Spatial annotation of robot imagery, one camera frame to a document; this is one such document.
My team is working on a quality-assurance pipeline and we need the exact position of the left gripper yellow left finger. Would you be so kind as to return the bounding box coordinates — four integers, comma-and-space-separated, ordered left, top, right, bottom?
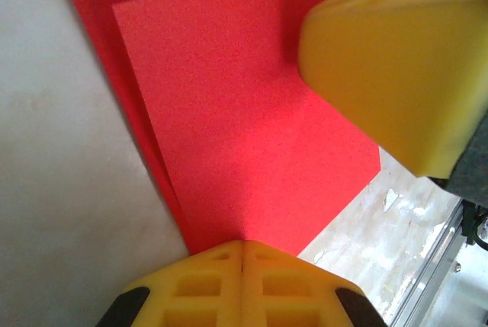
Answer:
95, 240, 244, 327

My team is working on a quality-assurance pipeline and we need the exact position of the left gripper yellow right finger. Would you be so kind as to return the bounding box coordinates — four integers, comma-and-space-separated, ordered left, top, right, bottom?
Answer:
242, 240, 389, 327

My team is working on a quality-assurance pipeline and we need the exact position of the red paper sheet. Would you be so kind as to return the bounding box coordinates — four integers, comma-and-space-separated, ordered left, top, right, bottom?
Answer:
53, 0, 382, 259

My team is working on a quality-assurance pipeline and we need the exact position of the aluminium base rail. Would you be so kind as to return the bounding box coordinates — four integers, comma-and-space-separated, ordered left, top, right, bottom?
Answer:
387, 204, 488, 327

